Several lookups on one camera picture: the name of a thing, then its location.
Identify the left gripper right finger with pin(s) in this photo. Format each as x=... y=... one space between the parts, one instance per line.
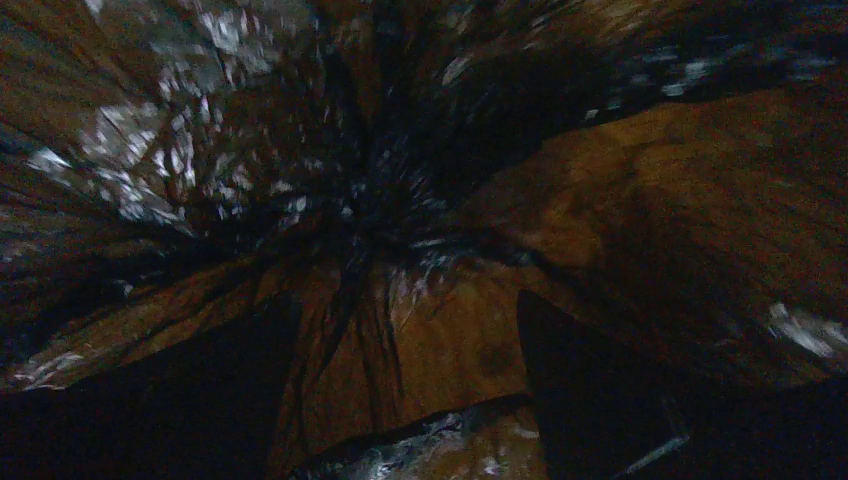
x=606 y=411

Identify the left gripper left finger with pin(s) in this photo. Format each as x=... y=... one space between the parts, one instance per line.
x=205 y=408

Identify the black plastic trash bag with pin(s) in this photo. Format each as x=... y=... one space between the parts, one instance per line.
x=672 y=174

